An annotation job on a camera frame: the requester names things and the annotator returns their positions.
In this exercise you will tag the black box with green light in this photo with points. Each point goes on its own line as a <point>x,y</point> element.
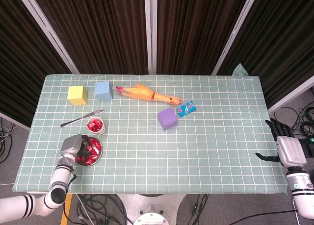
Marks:
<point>311,146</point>

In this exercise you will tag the dark brown partition panel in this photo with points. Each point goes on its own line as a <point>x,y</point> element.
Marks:
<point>282,51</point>
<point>196,33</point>
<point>19,63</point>
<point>98,33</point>

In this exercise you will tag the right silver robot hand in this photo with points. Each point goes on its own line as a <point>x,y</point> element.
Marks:
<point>292,150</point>

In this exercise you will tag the light blue foam cube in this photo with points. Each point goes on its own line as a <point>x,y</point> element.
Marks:
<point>103,90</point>

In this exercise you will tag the blue snack packet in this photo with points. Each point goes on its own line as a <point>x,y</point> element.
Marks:
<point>186,109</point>

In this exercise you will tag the white partition base rail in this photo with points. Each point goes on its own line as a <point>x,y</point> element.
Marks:
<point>14,121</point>
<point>292,95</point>

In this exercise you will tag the white partition frame post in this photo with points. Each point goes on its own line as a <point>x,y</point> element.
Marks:
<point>150,31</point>
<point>235,32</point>
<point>47,30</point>

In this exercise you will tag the green checked tablecloth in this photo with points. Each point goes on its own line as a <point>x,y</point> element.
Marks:
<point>171,156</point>

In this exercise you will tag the purple foam cube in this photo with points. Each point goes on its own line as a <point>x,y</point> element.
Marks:
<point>167,118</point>

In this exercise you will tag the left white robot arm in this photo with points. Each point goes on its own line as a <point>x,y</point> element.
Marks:
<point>62,176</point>

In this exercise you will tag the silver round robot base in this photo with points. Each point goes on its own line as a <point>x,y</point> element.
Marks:
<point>149,210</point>

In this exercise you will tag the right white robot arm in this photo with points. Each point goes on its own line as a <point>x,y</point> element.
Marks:
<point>299,185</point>

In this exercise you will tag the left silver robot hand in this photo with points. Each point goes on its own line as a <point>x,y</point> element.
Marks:
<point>71,144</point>

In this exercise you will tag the silver table knife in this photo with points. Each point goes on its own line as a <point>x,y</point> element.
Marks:
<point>81,118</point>

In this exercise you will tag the white paper cup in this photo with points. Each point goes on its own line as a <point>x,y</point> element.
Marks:
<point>103,132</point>

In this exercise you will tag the yellow floor tape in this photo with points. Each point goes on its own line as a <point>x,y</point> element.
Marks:
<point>65,210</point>

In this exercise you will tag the orange rubber chicken toy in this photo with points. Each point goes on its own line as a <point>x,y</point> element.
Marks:
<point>142,92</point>

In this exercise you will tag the yellow foam cube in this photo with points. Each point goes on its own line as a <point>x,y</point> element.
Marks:
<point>76,95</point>

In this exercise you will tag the metal bowl of red candies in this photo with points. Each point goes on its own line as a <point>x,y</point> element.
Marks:
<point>98,158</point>

